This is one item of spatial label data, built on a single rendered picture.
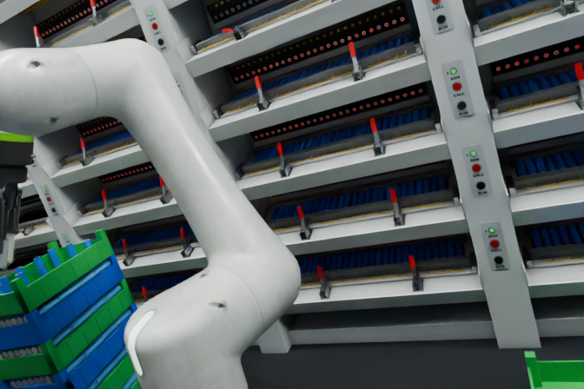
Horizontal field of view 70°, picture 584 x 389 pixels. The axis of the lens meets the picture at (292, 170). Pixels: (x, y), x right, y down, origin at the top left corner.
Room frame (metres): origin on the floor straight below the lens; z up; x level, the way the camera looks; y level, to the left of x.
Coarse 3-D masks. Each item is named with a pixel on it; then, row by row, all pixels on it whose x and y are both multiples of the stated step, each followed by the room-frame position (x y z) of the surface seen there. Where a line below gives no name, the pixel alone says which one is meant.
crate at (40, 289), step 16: (96, 240) 1.18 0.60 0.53; (48, 256) 1.20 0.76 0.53; (64, 256) 1.22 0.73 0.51; (80, 256) 1.07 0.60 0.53; (96, 256) 1.12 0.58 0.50; (32, 272) 1.14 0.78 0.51; (48, 272) 1.18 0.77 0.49; (64, 272) 1.01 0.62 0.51; (80, 272) 1.05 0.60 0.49; (16, 288) 0.89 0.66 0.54; (32, 288) 0.92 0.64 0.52; (48, 288) 0.95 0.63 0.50; (0, 304) 0.91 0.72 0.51; (16, 304) 0.90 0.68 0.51; (32, 304) 0.90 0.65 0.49
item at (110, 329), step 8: (128, 312) 1.15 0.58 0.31; (120, 320) 1.11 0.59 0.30; (112, 328) 1.08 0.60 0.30; (104, 336) 1.05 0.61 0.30; (96, 344) 1.02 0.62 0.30; (88, 352) 0.98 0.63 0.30; (72, 360) 0.96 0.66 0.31; (80, 360) 0.96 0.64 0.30; (72, 368) 0.93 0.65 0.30; (40, 376) 0.93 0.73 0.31; (48, 376) 0.92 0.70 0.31; (16, 384) 0.95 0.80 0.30; (24, 384) 0.94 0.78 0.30; (32, 384) 0.93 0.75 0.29; (40, 384) 0.92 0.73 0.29
